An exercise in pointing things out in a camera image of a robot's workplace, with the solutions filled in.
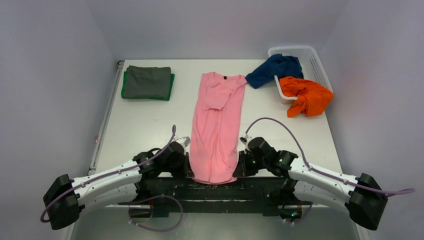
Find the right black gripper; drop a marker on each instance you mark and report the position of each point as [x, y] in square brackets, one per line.
[241, 164]

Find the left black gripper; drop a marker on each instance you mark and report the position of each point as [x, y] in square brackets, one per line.
[181, 173]

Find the pink t shirt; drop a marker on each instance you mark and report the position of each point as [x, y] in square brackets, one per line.
[213, 155]

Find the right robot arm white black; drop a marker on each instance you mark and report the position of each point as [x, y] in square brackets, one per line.
[361, 197]

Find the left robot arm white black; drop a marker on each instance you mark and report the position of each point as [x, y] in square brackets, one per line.
[126, 184]

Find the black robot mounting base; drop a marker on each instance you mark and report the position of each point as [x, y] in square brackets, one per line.
[268, 196]

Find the folded green t shirt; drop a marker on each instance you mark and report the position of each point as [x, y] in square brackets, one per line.
[137, 88]

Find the orange t shirt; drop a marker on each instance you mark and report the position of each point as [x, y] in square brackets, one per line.
[312, 98]

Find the folded grey t shirt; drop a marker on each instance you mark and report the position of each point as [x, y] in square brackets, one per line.
[156, 73]

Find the navy blue t shirt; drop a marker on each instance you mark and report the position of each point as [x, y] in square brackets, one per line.
[276, 65]

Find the white plastic basket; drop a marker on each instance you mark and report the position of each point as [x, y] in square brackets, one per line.
[311, 65]

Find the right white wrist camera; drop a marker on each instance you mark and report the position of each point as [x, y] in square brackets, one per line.
[245, 139]

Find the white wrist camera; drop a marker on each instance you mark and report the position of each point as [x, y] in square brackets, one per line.
[183, 141]
[245, 139]

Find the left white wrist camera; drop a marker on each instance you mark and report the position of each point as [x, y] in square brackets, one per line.
[183, 141]

